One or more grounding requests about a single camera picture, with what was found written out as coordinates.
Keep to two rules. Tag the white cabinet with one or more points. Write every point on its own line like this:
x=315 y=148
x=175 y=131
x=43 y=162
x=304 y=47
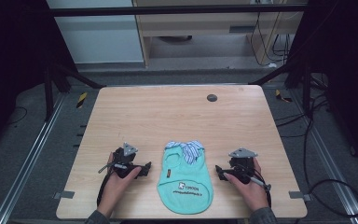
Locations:
x=99 y=37

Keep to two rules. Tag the dark curtain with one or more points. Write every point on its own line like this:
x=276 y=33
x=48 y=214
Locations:
x=348 y=77
x=12 y=62

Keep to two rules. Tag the grey round table grommet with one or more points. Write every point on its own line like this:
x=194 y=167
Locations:
x=212 y=98

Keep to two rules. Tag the person's right hand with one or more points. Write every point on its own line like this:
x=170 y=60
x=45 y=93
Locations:
x=251 y=191

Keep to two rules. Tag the light wooden desk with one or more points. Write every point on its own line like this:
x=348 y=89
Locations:
x=199 y=23

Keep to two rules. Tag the yellow black hazard tape piece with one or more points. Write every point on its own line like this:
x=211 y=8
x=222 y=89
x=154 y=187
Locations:
x=81 y=100
x=282 y=96

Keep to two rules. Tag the black frame post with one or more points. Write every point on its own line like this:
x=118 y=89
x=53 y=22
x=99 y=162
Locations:
x=48 y=93
x=306 y=93

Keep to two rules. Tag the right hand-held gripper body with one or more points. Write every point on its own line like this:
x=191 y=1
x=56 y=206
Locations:
x=243 y=162

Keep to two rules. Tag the aluminium floor rail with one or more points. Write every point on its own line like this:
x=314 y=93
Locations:
x=28 y=161
x=329 y=161

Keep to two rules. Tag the teal pet shirt striped collar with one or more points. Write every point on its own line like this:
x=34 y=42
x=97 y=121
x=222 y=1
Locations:
x=185 y=183

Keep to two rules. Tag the grey metal table bracket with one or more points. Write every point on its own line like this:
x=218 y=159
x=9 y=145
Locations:
x=63 y=194
x=299 y=195

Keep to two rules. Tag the person's left hand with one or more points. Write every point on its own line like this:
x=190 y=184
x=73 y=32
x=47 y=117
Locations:
x=115 y=186

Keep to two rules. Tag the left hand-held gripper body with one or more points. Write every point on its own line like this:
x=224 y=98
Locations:
x=125 y=158

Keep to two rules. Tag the black horizontal frame bar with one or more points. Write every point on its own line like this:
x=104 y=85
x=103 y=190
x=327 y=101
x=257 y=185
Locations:
x=167 y=10

